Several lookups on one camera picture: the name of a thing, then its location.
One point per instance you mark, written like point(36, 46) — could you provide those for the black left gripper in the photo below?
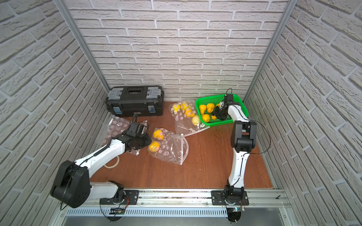
point(133, 131)

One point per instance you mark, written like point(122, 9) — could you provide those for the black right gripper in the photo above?
point(217, 112)

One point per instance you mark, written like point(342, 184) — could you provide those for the dotted zip bag with pears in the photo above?
point(118, 130)

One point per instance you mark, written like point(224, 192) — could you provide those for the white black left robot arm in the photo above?
point(72, 185)

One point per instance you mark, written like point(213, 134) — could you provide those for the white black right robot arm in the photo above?
point(243, 140)

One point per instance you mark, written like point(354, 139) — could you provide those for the clear zip bag with pears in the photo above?
point(183, 113)

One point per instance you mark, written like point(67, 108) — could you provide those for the black plastic toolbox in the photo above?
point(125, 101)

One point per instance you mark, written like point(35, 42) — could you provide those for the clear tape roll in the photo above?
point(113, 163)

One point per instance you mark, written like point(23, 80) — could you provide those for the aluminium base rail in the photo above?
point(180, 203)

